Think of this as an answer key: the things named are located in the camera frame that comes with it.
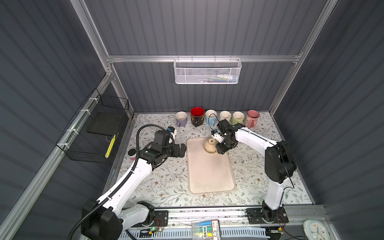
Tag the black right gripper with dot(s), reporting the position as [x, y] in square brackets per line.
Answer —
[226, 143]

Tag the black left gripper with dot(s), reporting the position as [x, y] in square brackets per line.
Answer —
[177, 150]

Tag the white ceramic mug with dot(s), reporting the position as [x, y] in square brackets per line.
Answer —
[225, 115]

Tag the light green mug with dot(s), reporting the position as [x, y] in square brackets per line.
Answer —
[238, 118]

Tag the light blue mug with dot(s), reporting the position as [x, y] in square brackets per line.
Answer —
[211, 117]

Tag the pink ceramic mug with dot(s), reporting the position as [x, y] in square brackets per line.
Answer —
[251, 119]

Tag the black floral mug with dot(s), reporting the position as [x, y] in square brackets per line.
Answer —
[197, 116]

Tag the purple ceramic mug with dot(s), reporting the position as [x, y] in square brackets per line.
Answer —
[182, 119]

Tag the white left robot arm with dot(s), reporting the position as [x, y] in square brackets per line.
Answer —
[105, 218]

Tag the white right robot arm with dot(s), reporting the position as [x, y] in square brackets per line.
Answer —
[279, 164]

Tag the beige plastic tray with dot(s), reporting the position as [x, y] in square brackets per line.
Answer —
[208, 173]

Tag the clear box of markers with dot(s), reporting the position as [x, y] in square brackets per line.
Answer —
[206, 230]

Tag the white analog clock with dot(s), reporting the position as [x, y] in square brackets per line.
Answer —
[315, 230]

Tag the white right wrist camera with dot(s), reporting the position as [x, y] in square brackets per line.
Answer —
[216, 134]

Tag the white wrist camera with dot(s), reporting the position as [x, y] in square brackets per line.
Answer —
[216, 134]
[173, 131]

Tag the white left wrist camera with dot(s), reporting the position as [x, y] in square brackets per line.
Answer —
[173, 131]

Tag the white wire basket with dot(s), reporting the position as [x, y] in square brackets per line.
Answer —
[207, 71]

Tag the black wire basket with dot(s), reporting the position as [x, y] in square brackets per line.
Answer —
[87, 140]

